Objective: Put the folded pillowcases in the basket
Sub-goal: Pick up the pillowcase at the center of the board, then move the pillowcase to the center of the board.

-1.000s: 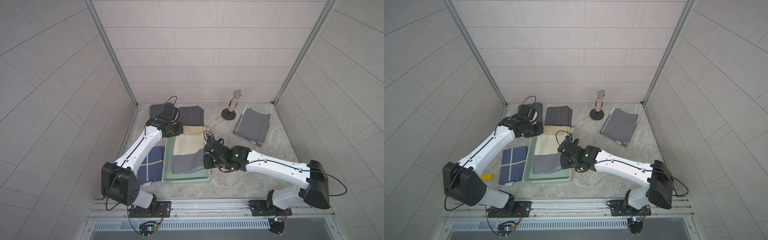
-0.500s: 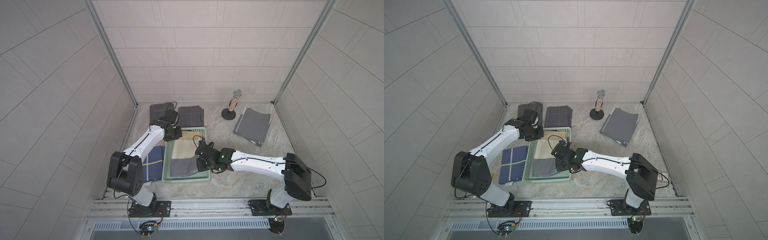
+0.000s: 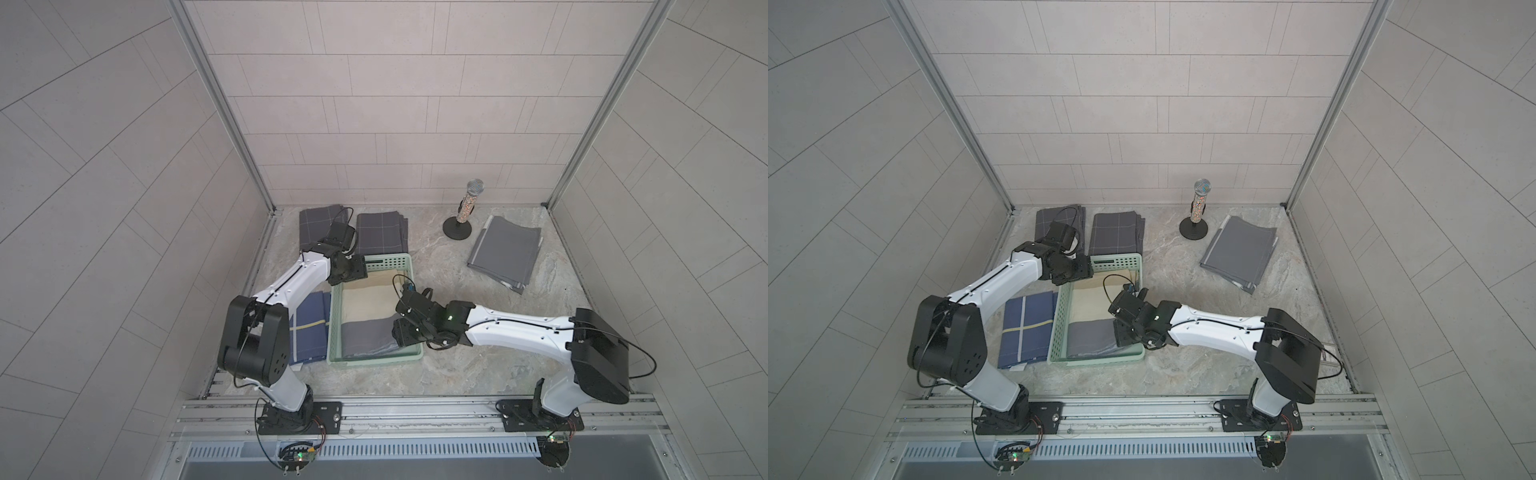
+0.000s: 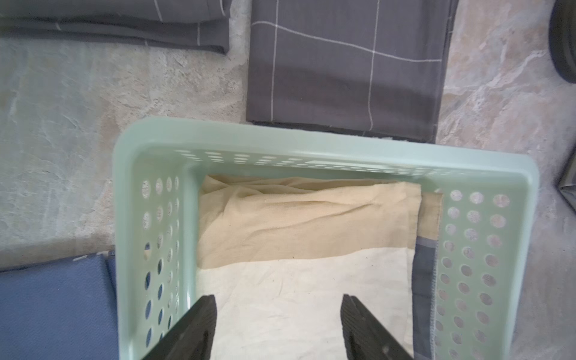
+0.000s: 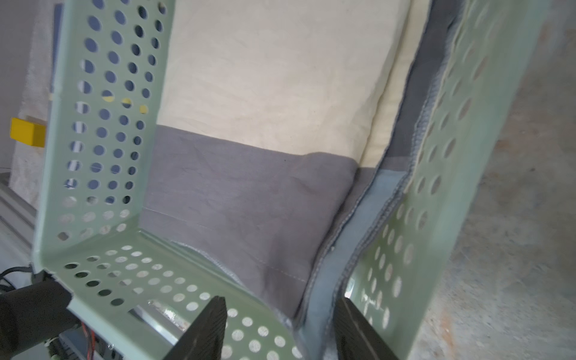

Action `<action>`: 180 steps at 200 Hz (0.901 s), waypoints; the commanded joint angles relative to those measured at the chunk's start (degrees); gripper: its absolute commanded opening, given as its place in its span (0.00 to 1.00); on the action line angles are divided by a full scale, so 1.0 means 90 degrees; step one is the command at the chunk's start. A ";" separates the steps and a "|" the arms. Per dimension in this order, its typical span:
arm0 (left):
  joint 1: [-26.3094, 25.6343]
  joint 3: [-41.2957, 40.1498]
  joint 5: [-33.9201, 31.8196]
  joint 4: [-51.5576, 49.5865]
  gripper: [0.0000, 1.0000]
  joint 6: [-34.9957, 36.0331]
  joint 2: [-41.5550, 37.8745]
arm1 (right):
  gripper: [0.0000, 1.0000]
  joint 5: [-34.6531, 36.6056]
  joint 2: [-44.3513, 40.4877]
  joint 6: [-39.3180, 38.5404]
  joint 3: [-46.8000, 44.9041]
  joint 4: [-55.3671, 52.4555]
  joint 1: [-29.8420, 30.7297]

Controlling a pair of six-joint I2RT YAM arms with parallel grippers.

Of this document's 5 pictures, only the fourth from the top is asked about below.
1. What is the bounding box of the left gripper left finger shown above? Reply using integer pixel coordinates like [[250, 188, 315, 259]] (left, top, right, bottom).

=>
[[144, 295, 218, 360]]

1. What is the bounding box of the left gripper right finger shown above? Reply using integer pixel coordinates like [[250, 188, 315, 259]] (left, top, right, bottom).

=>
[[340, 294, 412, 360]]

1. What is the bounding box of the beige cream grey pillowcase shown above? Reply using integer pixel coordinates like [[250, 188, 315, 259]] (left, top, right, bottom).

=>
[[196, 175, 443, 359]]

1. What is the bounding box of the blue pillowcase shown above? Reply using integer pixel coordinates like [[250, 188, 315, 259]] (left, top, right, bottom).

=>
[[1, 254, 119, 359]]

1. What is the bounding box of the mint green plastic basket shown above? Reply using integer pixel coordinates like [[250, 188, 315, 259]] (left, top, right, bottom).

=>
[[112, 118, 539, 359]]

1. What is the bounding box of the dark grey checked pillowcase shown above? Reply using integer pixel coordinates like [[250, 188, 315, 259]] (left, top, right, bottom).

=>
[[1, 0, 232, 54], [246, 0, 458, 143]]

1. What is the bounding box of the stand with patterned tube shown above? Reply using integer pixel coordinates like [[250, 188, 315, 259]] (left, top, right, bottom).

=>
[[548, 0, 575, 84]]

